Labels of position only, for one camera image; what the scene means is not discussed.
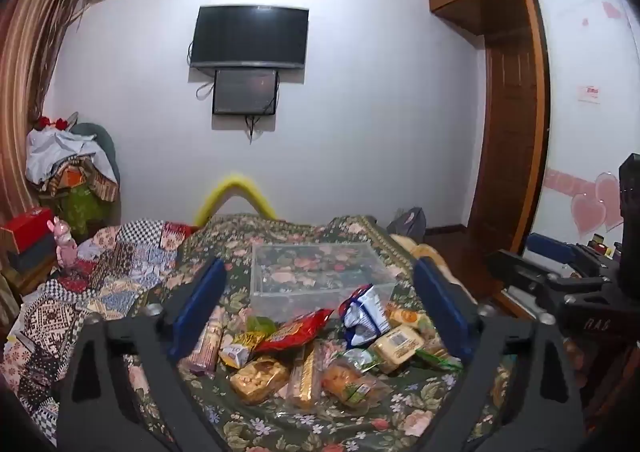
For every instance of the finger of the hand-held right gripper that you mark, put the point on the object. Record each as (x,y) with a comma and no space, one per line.
(550,247)
(520,269)

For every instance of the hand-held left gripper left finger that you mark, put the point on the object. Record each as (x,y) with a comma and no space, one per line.
(200,302)

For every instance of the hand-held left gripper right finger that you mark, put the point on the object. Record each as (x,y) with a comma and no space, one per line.
(442,312)

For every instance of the orange snack packet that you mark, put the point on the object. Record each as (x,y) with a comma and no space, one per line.
(405,317)

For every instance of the pinkish biscuit sleeve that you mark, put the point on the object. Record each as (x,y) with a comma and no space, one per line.
(207,342)

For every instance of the long green snack packet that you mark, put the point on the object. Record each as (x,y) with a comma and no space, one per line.
(436,360)

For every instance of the pale yellow snack packet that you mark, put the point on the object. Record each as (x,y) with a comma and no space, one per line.
(395,344)

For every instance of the small yellow snack packet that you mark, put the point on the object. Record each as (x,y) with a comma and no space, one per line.
(236,351)

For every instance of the bright green snack packet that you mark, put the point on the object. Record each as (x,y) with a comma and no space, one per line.
(260,324)

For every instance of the blue and white snack bag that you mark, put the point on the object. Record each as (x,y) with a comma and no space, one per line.
(362,314)

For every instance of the clear green snack packet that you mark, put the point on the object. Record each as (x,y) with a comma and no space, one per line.
(361,357)

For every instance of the clear bag of crackers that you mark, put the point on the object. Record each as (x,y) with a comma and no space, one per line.
(257,379)

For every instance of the red chip bag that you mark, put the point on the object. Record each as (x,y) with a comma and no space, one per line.
(295,329)

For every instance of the ball snack packet green label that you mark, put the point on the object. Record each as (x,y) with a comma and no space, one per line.
(350,379)

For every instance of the clear plastic container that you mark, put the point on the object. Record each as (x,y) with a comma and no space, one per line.
(320,277)

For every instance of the golden biscuit sleeve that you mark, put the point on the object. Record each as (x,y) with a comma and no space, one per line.
(305,377)

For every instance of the pink heart stickers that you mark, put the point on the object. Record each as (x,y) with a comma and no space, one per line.
(590,212)

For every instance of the beige plush blanket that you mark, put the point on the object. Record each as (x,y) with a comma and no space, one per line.
(425,252)

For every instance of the black bag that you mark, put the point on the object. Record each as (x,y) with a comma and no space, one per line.
(407,224)

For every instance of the patchwork quilt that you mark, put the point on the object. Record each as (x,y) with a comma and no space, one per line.
(110,272)

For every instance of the wooden wardrobe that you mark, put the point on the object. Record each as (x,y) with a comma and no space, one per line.
(505,132)

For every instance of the yellow foam tube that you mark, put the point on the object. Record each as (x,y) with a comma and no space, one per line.
(235,182)

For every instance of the white door label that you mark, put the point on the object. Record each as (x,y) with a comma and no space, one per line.
(590,93)

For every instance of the pink toy figure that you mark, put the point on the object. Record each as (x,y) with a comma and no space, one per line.
(64,242)

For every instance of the floral blanket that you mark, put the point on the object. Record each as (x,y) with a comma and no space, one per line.
(280,432)

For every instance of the white sliding door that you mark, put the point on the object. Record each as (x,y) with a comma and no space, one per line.
(585,57)

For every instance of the dark box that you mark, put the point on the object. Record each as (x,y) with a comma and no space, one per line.
(37,252)

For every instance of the grey chair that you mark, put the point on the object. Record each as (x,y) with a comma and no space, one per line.
(107,147)

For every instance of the pile of clothes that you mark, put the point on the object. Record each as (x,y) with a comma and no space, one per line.
(70,167)

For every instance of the red box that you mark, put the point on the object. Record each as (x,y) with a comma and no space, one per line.
(27,227)

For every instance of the red artificial flowers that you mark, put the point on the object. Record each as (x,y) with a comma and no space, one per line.
(50,122)

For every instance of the striped brown curtain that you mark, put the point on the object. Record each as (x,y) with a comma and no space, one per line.
(25,82)

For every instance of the small black wall screen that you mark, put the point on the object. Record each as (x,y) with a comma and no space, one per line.
(245,91)

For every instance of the wall television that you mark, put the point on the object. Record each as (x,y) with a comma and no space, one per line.
(248,36)

